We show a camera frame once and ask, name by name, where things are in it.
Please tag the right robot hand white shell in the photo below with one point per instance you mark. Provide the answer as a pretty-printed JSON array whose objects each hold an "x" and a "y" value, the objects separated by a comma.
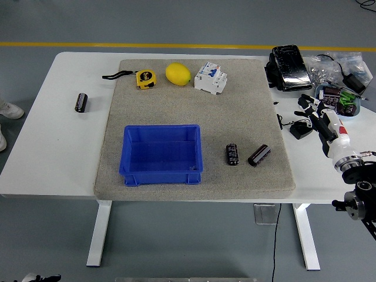
[{"x": 337, "y": 138}]

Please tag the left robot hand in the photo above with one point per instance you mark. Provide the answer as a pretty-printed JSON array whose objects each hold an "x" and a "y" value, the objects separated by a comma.
[{"x": 44, "y": 278}]

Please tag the dark battery with grey stripe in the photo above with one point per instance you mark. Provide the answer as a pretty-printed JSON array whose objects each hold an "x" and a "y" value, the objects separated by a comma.
[{"x": 259, "y": 155}]

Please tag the black battery with white print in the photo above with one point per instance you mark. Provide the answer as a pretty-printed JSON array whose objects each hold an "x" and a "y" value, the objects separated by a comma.
[{"x": 232, "y": 154}]

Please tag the blue plastic box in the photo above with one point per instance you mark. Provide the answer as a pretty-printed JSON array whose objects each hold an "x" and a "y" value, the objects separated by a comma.
[{"x": 161, "y": 173}]

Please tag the black cylindrical battery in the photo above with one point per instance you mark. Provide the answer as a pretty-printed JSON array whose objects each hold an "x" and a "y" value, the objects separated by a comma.
[{"x": 81, "y": 102}]

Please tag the light blue bowl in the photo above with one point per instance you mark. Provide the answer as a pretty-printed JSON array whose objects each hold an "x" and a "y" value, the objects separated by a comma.
[{"x": 348, "y": 117}]

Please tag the dark brown capacitor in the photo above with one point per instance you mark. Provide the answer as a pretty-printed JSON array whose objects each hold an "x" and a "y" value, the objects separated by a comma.
[{"x": 348, "y": 110}]

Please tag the small black charger block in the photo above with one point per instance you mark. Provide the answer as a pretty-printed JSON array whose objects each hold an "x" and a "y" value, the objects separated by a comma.
[{"x": 299, "y": 132}]

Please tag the green connector pile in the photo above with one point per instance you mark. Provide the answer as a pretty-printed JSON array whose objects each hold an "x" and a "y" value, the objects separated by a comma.
[{"x": 347, "y": 98}]

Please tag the large brown capacitor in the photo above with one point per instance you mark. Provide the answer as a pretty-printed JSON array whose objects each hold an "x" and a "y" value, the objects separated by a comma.
[{"x": 332, "y": 97}]

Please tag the black pen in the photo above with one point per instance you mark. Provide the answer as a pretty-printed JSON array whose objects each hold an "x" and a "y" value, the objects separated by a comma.
[{"x": 352, "y": 92}]

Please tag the white table leg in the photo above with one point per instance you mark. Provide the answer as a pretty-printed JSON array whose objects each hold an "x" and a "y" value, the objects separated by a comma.
[
  {"x": 308, "y": 241},
  {"x": 98, "y": 235}
]

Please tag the clear plastic bag of screws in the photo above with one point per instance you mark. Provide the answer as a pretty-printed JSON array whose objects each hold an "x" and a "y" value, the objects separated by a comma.
[{"x": 320, "y": 69}]

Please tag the black glossy device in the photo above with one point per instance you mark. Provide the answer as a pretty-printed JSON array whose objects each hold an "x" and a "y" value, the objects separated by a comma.
[{"x": 290, "y": 69}]

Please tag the metal floor plate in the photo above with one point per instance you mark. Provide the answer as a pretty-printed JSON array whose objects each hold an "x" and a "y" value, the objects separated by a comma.
[{"x": 264, "y": 216}]

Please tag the white circuit breaker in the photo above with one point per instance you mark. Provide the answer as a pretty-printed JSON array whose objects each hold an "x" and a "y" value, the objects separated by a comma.
[{"x": 210, "y": 79}]

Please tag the grey-brown mat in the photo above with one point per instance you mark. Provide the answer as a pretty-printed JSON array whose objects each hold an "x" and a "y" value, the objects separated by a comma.
[{"x": 176, "y": 108}]

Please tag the person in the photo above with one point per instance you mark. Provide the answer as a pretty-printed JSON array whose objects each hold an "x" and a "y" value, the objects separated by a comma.
[{"x": 10, "y": 110}]

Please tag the yellow lemon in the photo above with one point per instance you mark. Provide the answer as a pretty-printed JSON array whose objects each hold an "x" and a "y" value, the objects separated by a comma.
[{"x": 178, "y": 74}]

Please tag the yellow tape measure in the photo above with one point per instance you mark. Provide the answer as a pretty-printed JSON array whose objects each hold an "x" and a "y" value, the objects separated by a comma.
[{"x": 145, "y": 79}]

